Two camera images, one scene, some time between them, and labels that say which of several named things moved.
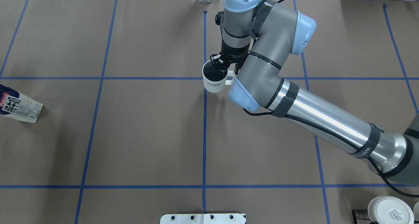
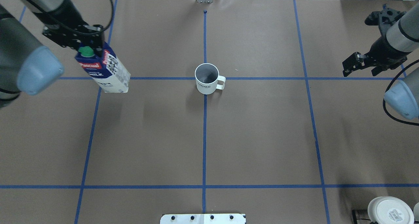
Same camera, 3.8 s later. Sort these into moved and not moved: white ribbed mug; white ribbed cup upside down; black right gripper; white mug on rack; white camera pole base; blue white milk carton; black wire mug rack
Moved: blue white milk carton; white ribbed mug; black right gripper
Not moved: white mug on rack; white ribbed cup upside down; black wire mug rack; white camera pole base
